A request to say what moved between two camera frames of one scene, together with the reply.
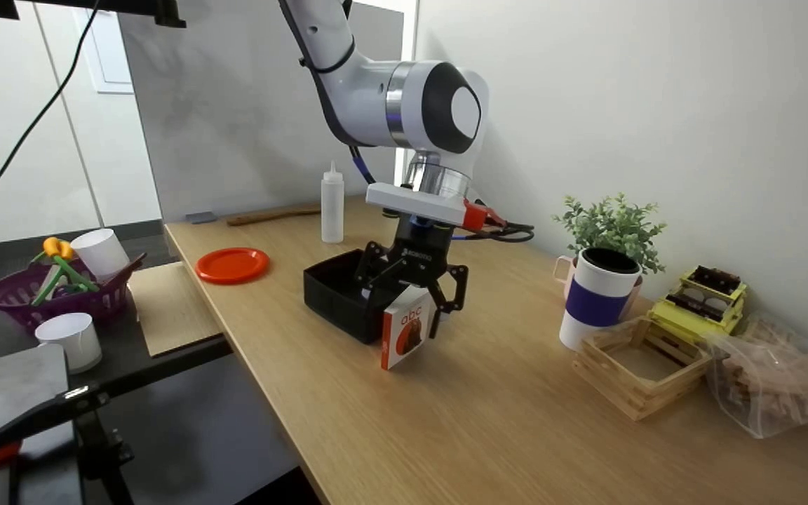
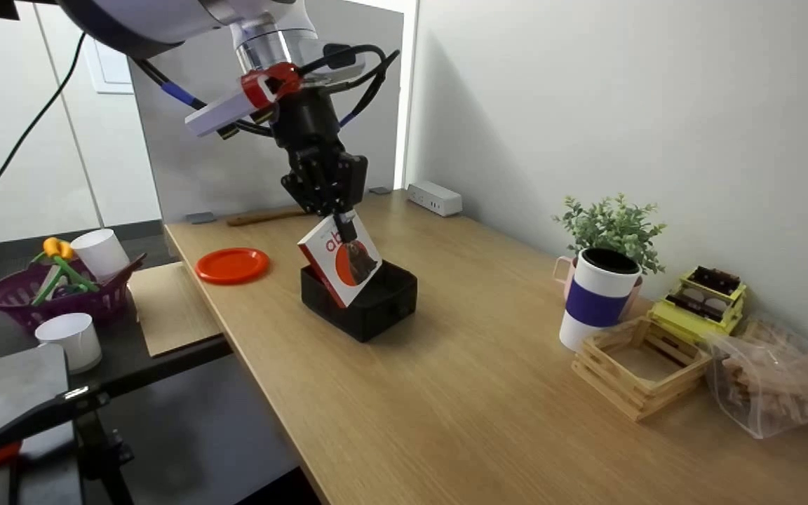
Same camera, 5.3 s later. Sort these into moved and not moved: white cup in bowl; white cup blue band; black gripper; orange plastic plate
Moved: black gripper
Not moved: orange plastic plate; white cup in bowl; white cup blue band
